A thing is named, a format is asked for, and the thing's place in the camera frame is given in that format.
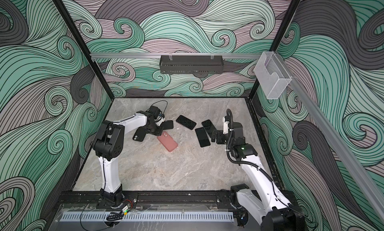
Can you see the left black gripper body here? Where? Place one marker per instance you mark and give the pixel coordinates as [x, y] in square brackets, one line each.
[155, 130]

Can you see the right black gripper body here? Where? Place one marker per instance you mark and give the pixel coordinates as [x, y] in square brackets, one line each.
[225, 139]

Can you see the black case with camera hole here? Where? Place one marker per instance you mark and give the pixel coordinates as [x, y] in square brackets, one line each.
[167, 125]

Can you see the black case edge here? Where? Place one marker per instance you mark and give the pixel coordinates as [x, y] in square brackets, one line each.
[140, 134]

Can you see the pink phone case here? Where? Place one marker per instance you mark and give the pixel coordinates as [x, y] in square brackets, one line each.
[167, 141]

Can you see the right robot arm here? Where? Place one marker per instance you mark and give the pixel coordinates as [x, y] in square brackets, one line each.
[272, 210]

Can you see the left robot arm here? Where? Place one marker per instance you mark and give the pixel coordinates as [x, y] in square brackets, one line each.
[109, 142]

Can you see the black phone patterned reflection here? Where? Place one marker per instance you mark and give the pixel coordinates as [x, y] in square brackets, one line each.
[186, 122]

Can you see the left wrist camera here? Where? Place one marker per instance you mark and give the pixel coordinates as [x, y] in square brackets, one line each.
[161, 114]

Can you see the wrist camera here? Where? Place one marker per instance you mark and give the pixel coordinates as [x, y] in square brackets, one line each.
[161, 114]
[226, 125]

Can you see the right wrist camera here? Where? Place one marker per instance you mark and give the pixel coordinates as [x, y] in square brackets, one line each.
[226, 125]

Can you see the black wall tray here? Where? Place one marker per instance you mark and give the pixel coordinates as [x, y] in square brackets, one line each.
[191, 65]

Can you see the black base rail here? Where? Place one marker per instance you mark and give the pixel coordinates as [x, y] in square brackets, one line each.
[221, 199]

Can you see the clear plastic wall holder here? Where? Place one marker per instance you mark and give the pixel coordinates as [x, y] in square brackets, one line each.
[272, 74]

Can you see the back aluminium rail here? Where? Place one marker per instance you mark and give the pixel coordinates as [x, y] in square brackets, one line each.
[138, 55]

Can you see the aluminium rail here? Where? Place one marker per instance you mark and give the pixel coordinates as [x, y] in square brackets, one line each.
[138, 55]
[307, 94]

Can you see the white slotted cable duct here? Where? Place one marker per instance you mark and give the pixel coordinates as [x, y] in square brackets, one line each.
[151, 217]

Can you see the right aluminium rail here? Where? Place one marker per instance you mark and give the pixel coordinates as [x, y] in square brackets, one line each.
[307, 94]

